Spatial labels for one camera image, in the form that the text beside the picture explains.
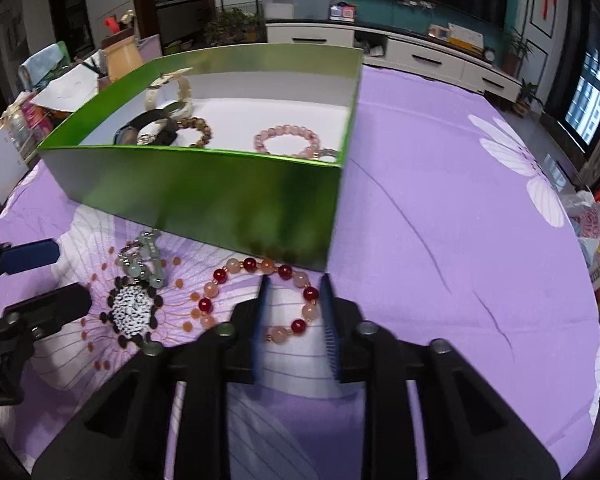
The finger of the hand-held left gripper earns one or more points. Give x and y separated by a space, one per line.
30 256
55 302

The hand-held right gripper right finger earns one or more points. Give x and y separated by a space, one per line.
330 325

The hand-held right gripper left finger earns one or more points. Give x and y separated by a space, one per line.
260 320

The green cardboard box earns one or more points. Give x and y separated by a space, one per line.
205 200

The silver metal bangle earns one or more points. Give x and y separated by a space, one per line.
330 151

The black wrist watch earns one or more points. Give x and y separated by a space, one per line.
155 116

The white wrist watch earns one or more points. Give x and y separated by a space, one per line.
186 90

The black white beaded flower brooch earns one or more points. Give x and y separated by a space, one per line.
130 310

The white drawer organizer box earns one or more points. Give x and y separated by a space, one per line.
2 165

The purple floral tablecloth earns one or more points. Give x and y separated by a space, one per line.
455 210

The white paper sheet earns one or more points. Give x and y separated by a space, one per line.
65 87

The blue grey towel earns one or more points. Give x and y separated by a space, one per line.
42 65

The white plastic bag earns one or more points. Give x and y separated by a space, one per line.
585 220

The white tv cabinet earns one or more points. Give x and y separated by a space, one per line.
420 57

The small potted plant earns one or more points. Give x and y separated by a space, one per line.
527 97

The small blue red display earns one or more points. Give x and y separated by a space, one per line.
342 13

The small round alarm clock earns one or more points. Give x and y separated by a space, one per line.
489 54

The white and yellow box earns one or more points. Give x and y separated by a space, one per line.
457 36

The clear plastic storage bin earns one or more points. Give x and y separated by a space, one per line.
295 5

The tall potted plant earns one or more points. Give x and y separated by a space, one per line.
516 52

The dark framed window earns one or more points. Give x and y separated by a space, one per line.
590 100

